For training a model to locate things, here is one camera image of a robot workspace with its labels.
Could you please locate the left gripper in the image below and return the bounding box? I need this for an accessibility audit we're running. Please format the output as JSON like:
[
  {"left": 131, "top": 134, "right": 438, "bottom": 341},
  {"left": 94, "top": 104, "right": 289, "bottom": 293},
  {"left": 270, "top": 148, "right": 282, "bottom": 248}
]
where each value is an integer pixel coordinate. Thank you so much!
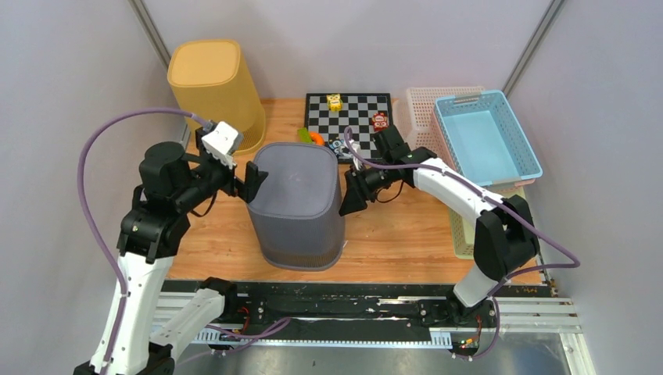
[{"left": 174, "top": 130, "right": 268, "bottom": 212}]

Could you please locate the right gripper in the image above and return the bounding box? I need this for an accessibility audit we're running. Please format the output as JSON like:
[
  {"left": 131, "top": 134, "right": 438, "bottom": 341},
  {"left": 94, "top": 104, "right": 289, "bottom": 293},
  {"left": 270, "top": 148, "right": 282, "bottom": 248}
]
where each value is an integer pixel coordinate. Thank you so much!
[{"left": 339, "top": 159, "right": 395, "bottom": 217}]

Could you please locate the grey and yellow laundry bin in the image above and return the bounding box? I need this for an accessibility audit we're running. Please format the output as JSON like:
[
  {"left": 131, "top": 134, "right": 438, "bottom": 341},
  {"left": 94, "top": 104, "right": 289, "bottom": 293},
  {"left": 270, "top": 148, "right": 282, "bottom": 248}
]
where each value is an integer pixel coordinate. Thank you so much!
[{"left": 247, "top": 142, "right": 346, "bottom": 271}]

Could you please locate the large white plastic basket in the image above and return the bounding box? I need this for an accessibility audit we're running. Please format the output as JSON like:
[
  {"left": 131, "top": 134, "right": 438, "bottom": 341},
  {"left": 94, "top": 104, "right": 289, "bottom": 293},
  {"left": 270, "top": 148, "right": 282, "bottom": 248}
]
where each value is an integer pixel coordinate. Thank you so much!
[{"left": 392, "top": 86, "right": 485, "bottom": 156}]

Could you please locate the green plastic basket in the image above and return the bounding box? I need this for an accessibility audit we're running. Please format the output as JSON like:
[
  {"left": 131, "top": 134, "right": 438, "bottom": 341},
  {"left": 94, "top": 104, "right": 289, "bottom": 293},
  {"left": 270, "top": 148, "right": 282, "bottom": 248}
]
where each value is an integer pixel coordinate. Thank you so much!
[{"left": 449, "top": 180, "right": 534, "bottom": 260}]

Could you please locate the yellow slatted laundry bin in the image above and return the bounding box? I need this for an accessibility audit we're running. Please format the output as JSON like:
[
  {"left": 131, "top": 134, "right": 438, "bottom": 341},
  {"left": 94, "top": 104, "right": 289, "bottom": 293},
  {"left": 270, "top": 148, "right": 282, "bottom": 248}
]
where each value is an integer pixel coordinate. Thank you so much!
[{"left": 167, "top": 39, "right": 266, "bottom": 155}]

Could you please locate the light blue plastic basket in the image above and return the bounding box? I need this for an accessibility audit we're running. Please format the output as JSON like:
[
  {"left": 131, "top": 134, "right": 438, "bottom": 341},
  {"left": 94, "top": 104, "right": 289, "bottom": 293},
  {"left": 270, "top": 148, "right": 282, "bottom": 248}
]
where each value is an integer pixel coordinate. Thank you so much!
[{"left": 432, "top": 90, "right": 543, "bottom": 187}]

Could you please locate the pink plastic basket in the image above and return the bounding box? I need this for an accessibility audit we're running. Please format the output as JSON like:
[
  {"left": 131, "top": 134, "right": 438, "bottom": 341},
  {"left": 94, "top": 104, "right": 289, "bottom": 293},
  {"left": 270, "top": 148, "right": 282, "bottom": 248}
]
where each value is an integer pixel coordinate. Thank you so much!
[{"left": 489, "top": 178, "right": 536, "bottom": 191}]

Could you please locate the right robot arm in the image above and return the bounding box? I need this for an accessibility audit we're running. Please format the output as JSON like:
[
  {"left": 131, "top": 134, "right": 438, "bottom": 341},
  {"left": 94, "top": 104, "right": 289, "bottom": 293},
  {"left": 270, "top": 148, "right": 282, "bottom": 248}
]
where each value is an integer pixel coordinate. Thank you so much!
[{"left": 339, "top": 127, "right": 540, "bottom": 327}]

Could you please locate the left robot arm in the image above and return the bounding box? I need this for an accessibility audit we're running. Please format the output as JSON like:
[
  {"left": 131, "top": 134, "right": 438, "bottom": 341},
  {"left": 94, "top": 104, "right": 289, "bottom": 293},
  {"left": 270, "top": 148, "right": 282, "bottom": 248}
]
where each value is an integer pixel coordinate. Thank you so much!
[{"left": 75, "top": 122, "right": 267, "bottom": 374}]

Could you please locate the blue owl toy block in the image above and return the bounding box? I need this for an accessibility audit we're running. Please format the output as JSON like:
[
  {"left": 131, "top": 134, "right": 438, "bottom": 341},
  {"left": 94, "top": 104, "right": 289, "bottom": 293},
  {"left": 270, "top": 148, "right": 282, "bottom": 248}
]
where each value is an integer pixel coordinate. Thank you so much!
[{"left": 328, "top": 138, "right": 347, "bottom": 159}]

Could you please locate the orange arch toy block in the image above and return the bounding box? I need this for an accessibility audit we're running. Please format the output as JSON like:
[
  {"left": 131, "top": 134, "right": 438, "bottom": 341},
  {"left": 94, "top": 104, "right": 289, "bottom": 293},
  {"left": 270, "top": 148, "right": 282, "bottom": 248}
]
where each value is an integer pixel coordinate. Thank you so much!
[{"left": 309, "top": 131, "right": 325, "bottom": 146}]

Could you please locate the red owl toy block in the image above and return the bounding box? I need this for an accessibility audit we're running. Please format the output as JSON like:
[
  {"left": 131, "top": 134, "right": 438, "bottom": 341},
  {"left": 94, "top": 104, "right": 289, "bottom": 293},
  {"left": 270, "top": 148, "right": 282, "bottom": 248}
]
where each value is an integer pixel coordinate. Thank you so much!
[{"left": 371, "top": 112, "right": 390, "bottom": 132}]

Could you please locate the black and white chessboard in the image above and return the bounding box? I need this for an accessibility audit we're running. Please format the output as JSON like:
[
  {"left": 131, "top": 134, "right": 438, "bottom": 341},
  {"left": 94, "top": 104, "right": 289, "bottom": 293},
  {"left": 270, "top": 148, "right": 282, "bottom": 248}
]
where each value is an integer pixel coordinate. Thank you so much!
[{"left": 304, "top": 93, "right": 393, "bottom": 164}]

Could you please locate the yellow owl toy block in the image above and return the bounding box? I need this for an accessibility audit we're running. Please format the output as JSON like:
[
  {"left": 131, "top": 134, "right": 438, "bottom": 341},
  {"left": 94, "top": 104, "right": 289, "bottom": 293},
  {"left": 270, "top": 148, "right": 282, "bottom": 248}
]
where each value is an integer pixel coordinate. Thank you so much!
[{"left": 326, "top": 94, "right": 343, "bottom": 112}]

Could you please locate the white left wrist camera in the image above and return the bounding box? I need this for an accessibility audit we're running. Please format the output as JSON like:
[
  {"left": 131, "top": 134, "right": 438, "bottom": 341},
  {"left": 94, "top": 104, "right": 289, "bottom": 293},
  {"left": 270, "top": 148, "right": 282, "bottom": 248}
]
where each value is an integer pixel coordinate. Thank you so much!
[{"left": 201, "top": 121, "right": 244, "bottom": 169}]

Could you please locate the black metal base rail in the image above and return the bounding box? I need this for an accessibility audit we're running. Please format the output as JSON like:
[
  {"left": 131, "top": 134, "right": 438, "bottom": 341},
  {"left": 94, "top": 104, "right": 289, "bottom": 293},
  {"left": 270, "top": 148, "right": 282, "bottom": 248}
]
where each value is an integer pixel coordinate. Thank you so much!
[{"left": 194, "top": 281, "right": 568, "bottom": 348}]

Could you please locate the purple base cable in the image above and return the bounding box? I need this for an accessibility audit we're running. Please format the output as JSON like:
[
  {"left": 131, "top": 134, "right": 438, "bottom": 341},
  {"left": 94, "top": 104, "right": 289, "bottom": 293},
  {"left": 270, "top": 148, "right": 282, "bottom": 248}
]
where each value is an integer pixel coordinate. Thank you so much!
[{"left": 176, "top": 316, "right": 296, "bottom": 366}]

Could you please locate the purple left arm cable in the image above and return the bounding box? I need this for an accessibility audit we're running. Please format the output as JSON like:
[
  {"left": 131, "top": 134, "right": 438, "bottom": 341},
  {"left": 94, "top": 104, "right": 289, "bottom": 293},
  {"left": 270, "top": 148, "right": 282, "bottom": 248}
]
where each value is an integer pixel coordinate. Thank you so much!
[{"left": 77, "top": 107, "right": 214, "bottom": 375}]

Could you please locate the left aluminium frame post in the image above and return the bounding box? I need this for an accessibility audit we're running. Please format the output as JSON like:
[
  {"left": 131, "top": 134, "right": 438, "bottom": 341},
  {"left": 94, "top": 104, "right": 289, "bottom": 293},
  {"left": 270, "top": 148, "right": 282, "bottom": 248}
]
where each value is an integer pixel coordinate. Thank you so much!
[{"left": 128, "top": 0, "right": 170, "bottom": 65}]

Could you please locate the aluminium frame post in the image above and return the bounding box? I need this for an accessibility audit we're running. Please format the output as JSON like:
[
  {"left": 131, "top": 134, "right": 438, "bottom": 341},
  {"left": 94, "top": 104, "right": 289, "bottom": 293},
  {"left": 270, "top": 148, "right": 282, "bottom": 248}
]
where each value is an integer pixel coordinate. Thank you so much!
[
  {"left": 128, "top": 0, "right": 170, "bottom": 65},
  {"left": 502, "top": 0, "right": 567, "bottom": 97}
]

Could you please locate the right aluminium frame post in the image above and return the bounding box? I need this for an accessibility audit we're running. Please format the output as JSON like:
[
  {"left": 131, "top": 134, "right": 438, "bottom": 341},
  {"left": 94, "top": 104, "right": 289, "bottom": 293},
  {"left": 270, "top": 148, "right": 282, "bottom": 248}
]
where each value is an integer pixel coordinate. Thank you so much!
[{"left": 502, "top": 0, "right": 567, "bottom": 97}]

